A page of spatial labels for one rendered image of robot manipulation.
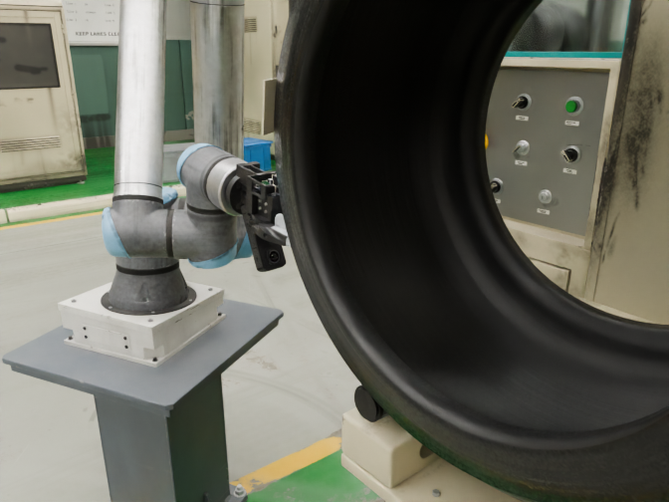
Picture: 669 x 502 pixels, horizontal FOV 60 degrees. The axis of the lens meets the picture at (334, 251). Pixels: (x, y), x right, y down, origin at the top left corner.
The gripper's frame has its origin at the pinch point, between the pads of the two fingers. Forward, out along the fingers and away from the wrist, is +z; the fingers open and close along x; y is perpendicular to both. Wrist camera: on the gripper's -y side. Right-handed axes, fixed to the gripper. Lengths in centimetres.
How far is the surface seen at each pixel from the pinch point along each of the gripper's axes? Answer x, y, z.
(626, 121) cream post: 28.6, 21.3, 25.0
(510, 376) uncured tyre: 7.3, -6.8, 29.2
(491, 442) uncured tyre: -12.9, 1.6, 39.5
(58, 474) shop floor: -21, -115, -97
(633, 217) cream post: 28.6, 9.7, 29.4
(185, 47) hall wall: 343, -66, -747
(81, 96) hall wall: 192, -127, -747
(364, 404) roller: -8.6, -9.5, 21.0
